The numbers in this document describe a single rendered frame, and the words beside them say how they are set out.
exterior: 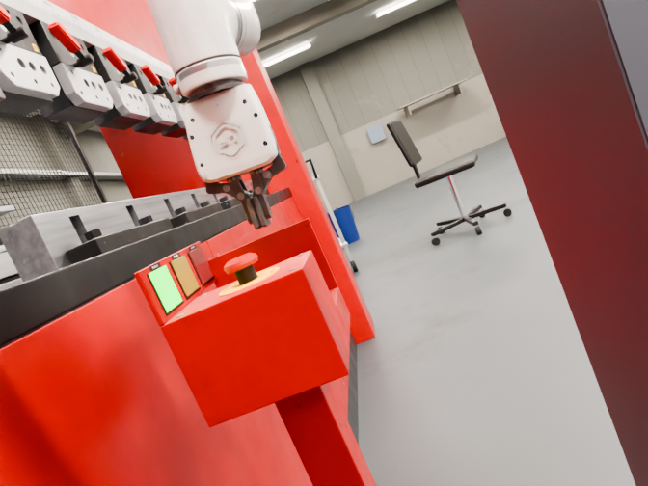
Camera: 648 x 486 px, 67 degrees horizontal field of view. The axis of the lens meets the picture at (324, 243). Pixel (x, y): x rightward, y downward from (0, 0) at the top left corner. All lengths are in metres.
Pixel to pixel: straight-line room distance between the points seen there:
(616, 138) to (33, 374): 0.49
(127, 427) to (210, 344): 0.14
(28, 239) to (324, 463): 0.52
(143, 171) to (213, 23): 2.03
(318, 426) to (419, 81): 12.02
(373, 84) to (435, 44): 1.71
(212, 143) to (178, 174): 1.94
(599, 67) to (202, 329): 0.40
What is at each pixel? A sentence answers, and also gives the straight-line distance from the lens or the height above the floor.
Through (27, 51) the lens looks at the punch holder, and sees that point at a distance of 1.03.
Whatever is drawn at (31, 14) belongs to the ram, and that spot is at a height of 1.34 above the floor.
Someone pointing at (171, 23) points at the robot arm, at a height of 1.08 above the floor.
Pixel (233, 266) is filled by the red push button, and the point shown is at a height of 0.80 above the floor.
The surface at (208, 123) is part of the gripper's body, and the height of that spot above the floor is 0.96.
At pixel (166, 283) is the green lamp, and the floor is 0.81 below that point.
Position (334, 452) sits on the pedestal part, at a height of 0.55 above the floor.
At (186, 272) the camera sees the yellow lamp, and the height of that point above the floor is 0.81.
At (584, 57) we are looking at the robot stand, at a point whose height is 0.86.
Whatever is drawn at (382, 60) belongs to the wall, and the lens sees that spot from 12.44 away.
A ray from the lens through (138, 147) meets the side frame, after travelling 2.63.
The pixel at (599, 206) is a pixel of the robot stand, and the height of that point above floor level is 0.76.
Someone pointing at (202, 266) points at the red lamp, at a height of 0.81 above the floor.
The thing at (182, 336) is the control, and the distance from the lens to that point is 0.53.
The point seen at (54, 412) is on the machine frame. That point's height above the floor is 0.75.
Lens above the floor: 0.85
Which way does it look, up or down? 7 degrees down
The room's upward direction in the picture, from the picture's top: 23 degrees counter-clockwise
